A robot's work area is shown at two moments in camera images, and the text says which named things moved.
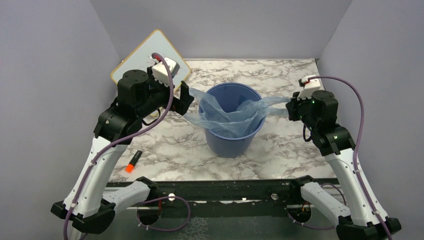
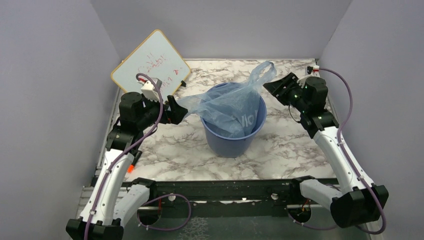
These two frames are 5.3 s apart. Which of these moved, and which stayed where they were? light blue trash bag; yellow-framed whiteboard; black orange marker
Moved: light blue trash bag
Stayed: black orange marker; yellow-framed whiteboard
